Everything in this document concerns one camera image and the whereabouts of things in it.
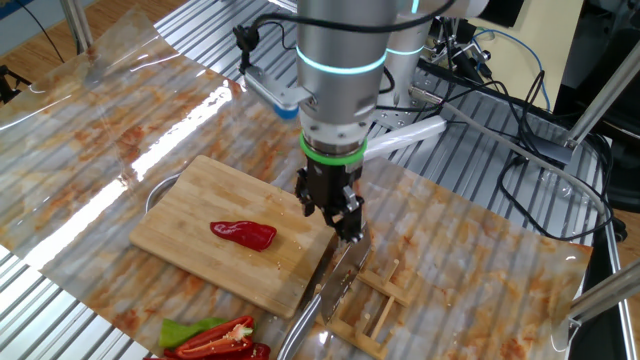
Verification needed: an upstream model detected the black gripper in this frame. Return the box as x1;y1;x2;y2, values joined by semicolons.
294;163;366;245

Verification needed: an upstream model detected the steel cleaver knife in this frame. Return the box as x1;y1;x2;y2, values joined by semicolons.
276;227;374;360

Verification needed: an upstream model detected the red pepper piece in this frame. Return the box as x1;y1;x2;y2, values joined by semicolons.
209;221;278;253

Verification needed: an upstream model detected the wooden peg rack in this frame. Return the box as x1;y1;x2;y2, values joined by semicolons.
314;244;414;360

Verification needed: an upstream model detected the white plastic roll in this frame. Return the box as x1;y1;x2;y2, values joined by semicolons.
363;115;448;161

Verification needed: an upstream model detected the bamboo cutting board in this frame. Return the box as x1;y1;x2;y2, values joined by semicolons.
129;154;337;320

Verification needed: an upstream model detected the dark red pepper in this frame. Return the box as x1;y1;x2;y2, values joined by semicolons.
144;342;272;360

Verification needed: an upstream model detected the halved red pepper with seeds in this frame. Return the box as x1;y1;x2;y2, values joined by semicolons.
174;315;255;360

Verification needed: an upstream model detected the large green pepper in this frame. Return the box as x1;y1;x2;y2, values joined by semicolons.
158;317;229;350

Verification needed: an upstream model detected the marble pattern plastic mat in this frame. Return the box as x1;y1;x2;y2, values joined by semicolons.
0;7;594;360

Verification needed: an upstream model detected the beige board panel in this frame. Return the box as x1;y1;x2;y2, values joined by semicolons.
469;0;585;114

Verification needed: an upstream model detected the black tripod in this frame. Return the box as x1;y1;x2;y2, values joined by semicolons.
0;64;31;104

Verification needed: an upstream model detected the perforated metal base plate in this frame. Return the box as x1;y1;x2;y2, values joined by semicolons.
372;106;436;131

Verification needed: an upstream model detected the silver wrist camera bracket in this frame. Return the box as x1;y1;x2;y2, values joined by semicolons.
243;64;316;120

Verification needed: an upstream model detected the black table cable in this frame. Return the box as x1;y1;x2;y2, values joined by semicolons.
498;69;617;243

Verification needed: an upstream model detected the thick grey cable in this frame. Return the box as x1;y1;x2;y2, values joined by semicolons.
409;84;614;221

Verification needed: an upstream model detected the thin black camera cable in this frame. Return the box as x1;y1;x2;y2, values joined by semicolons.
232;0;457;76

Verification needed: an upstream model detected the blue cable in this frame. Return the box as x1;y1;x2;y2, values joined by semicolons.
472;27;552;112

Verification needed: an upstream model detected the aluminium frame post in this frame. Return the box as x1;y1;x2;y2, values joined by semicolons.
567;259;640;326
547;39;640;164
59;0;94;54

